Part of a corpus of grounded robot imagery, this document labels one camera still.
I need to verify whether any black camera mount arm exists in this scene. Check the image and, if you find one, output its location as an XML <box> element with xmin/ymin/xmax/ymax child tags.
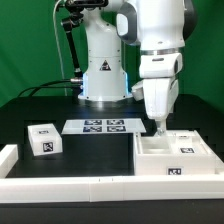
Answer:
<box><xmin>55</xmin><ymin>0</ymin><xmax>108</xmax><ymax>79</ymax></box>

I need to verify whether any grey hanging cable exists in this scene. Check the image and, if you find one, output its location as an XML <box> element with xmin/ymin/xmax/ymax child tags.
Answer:
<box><xmin>52</xmin><ymin>0</ymin><xmax>68</xmax><ymax>97</ymax></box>

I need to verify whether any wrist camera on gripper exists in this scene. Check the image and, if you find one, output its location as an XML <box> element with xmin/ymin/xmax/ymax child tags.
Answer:
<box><xmin>131</xmin><ymin>81</ymin><xmax>144</xmax><ymax>101</ymax></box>

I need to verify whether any small white tagged box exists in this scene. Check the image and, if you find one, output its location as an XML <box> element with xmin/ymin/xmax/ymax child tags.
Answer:
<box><xmin>28</xmin><ymin>124</ymin><xmax>63</xmax><ymax>156</ymax></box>

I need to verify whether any white cabinet body box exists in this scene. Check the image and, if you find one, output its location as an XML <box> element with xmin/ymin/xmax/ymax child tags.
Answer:
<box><xmin>133</xmin><ymin>133</ymin><xmax>224</xmax><ymax>176</ymax></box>

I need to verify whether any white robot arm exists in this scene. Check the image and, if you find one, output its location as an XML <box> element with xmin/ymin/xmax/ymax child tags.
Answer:
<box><xmin>79</xmin><ymin>0</ymin><xmax>196</xmax><ymax>135</ymax></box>

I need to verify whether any white U-shaped fence frame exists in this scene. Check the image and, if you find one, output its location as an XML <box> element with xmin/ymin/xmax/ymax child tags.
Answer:
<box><xmin>0</xmin><ymin>144</ymin><xmax>224</xmax><ymax>203</ymax></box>

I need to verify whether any flat white tagged base plate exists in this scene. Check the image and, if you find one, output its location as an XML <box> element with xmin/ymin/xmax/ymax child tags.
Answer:
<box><xmin>62</xmin><ymin>118</ymin><xmax>146</xmax><ymax>134</ymax></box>

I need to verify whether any black cable bundle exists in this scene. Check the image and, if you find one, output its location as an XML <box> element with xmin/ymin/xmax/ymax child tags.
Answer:
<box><xmin>17</xmin><ymin>79</ymin><xmax>84</xmax><ymax>98</ymax></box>

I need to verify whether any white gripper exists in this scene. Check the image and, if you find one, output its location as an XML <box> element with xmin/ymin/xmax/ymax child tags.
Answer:
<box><xmin>139</xmin><ymin>53</ymin><xmax>183</xmax><ymax>135</ymax></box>

